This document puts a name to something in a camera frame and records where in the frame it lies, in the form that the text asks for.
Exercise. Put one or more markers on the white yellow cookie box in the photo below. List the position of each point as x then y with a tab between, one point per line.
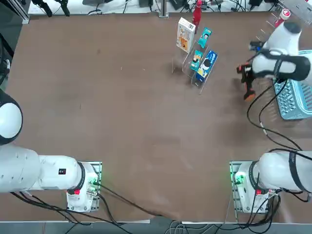
185	34

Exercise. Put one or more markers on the blue Oreo cookie box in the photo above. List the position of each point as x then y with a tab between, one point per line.
207	65

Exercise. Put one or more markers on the teal snack packet cartoon girl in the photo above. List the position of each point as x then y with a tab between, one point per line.
204	36

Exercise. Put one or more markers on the red Coca-Cola bottle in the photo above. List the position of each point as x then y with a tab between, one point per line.
197	14

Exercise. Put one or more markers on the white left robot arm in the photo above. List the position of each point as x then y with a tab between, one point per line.
48	175

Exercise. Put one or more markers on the aluminium frame rail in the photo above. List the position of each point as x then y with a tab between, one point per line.
22	12

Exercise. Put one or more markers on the light blue shopping basket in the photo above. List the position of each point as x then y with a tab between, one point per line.
292	107

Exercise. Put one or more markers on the black stand leg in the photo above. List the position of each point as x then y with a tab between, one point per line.
45	7
64	7

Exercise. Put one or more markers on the metal mounting plate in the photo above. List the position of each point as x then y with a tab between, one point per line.
99	168
232	185

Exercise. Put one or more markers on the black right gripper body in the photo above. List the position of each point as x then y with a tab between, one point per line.
248	70

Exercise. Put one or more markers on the teal snack packet orange print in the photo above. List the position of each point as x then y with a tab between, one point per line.
196	61

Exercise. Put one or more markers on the grey perforated metal strip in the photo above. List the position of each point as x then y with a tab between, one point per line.
299	12

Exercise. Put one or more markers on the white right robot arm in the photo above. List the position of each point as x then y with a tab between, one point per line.
263	65

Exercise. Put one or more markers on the aluminium frame post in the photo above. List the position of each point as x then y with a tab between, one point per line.
163	8

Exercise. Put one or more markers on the red lid canister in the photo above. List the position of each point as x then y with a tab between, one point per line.
284	14

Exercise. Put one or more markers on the orange black barcode scanner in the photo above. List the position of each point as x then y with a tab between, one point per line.
249	97

